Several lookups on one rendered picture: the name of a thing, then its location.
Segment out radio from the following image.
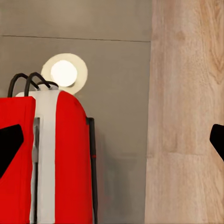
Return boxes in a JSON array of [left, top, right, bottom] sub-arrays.
[[0, 72, 98, 224]]

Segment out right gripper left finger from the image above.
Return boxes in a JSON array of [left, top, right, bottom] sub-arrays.
[[0, 124, 24, 179]]

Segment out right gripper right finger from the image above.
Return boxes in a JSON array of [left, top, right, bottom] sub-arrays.
[[210, 124, 224, 161]]

